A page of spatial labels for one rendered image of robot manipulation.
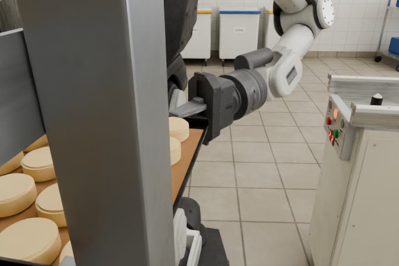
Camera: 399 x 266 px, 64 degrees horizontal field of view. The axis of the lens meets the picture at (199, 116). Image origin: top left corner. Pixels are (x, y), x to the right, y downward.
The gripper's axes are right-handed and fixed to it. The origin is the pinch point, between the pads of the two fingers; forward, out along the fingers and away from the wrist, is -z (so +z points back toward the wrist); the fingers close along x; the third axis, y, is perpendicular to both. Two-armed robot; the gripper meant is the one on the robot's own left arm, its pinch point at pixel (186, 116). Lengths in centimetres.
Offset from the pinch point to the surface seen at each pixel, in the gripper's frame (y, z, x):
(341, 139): 7, 64, -27
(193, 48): -265, 293, -77
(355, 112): 10, 59, -15
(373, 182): 19, 64, -38
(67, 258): 19.8, -29.5, 8.1
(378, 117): 16, 63, -17
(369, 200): 19, 64, -45
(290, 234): -15, 94, -104
